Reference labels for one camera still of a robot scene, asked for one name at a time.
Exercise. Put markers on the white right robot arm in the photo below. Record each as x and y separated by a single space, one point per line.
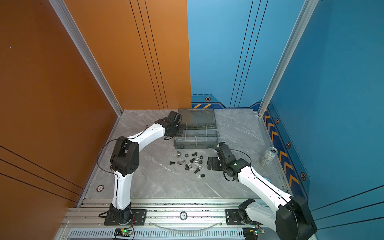
290 217

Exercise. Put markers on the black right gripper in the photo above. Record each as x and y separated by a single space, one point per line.
214 166

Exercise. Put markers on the right aluminium corner post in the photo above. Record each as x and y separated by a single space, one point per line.
301 23

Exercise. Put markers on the green circuit board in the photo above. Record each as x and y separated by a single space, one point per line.
123 233

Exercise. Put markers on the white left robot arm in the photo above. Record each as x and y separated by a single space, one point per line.
125 160

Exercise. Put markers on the aluminium corner post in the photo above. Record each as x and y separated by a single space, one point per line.
301 23
75 34

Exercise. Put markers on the left aluminium corner post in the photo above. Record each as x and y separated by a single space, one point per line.
75 34

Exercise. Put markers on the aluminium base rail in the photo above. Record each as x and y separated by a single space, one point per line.
164 219

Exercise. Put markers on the grey plastic organizer box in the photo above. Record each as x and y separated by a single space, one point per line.
198 129

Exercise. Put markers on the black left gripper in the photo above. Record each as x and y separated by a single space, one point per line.
180 132

